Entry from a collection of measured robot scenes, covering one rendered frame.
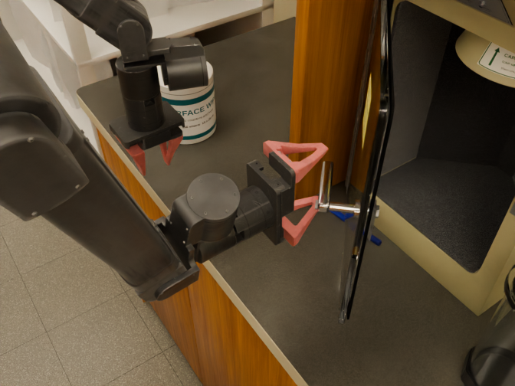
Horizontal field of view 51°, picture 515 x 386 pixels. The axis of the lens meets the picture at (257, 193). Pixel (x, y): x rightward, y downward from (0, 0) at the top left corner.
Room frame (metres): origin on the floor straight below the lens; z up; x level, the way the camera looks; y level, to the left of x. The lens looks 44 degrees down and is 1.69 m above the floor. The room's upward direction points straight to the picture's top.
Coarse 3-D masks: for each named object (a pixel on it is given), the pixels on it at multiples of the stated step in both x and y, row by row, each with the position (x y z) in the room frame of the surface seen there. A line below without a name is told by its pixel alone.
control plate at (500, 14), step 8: (464, 0) 0.59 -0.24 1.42; (472, 0) 0.57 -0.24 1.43; (480, 0) 0.56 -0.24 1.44; (488, 0) 0.54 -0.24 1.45; (496, 0) 0.53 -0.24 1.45; (480, 8) 0.57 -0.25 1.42; (488, 8) 0.56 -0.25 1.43; (496, 8) 0.54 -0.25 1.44; (504, 8) 0.53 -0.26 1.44; (496, 16) 0.55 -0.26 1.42; (504, 16) 0.54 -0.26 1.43; (512, 24) 0.54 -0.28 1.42
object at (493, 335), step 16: (512, 272) 0.40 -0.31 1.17; (512, 288) 0.38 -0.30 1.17; (496, 320) 0.38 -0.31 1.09; (512, 320) 0.36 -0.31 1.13; (496, 336) 0.36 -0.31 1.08; (512, 336) 0.35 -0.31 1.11; (480, 352) 0.37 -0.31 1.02; (496, 352) 0.35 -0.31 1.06; (512, 352) 0.34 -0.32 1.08; (480, 368) 0.36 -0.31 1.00; (496, 368) 0.34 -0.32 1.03; (512, 368) 0.33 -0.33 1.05; (480, 384) 0.35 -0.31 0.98; (496, 384) 0.33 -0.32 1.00; (512, 384) 0.33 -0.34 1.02
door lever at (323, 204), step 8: (328, 168) 0.54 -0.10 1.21; (328, 176) 0.53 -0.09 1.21; (320, 184) 0.51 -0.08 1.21; (328, 184) 0.51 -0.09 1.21; (320, 192) 0.50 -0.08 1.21; (328, 192) 0.50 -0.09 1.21; (320, 200) 0.48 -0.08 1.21; (328, 200) 0.48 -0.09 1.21; (320, 208) 0.47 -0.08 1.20; (328, 208) 0.47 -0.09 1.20; (336, 208) 0.47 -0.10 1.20; (344, 208) 0.47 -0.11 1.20; (352, 208) 0.47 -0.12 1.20
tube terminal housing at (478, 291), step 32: (416, 0) 0.69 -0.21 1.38; (448, 0) 0.65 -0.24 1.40; (480, 32) 0.60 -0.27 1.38; (512, 32) 0.57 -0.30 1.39; (384, 224) 0.66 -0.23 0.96; (512, 224) 0.49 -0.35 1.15; (416, 256) 0.59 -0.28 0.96; (448, 256) 0.55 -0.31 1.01; (512, 256) 0.49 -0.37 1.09; (448, 288) 0.53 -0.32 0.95; (480, 288) 0.49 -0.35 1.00
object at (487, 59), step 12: (468, 36) 0.66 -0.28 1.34; (456, 48) 0.67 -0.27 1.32; (468, 48) 0.64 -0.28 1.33; (480, 48) 0.63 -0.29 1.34; (492, 48) 0.61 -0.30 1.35; (468, 60) 0.63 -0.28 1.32; (480, 60) 0.61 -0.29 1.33; (492, 60) 0.60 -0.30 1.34; (504, 60) 0.59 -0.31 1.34; (480, 72) 0.60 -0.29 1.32; (492, 72) 0.59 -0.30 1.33; (504, 72) 0.59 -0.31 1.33; (504, 84) 0.58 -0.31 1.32
